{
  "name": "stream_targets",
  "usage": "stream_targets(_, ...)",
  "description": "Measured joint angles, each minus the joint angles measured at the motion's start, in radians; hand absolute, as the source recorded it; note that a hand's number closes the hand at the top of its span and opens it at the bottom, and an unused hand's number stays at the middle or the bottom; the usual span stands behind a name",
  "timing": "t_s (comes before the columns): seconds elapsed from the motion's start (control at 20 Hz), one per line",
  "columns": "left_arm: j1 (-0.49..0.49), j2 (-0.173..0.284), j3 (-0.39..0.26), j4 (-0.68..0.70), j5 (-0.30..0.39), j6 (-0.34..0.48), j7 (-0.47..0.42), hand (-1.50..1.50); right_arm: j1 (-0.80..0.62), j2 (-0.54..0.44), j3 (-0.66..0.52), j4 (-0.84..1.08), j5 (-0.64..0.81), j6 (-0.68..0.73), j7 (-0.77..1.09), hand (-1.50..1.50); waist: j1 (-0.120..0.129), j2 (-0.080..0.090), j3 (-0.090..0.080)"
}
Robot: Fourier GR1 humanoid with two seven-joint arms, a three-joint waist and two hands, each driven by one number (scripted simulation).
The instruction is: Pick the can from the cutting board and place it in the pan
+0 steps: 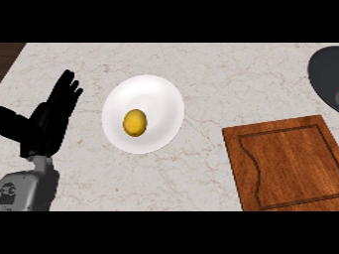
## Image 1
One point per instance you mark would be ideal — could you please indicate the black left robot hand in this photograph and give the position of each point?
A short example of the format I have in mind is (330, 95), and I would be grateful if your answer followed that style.
(45, 125)

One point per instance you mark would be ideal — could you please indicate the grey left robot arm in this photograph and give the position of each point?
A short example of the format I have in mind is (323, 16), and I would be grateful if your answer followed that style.
(24, 191)

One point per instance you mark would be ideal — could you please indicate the brown wooden cutting board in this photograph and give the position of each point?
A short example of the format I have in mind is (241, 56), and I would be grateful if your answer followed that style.
(293, 162)

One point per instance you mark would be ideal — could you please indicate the dark grey pan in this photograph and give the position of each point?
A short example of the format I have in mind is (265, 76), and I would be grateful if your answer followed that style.
(330, 72)

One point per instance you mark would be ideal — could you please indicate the yellow lemon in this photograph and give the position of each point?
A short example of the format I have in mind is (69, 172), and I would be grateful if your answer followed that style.
(134, 122)

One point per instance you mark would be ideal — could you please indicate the white oval plate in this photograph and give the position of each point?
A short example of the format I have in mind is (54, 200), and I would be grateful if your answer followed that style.
(150, 99)

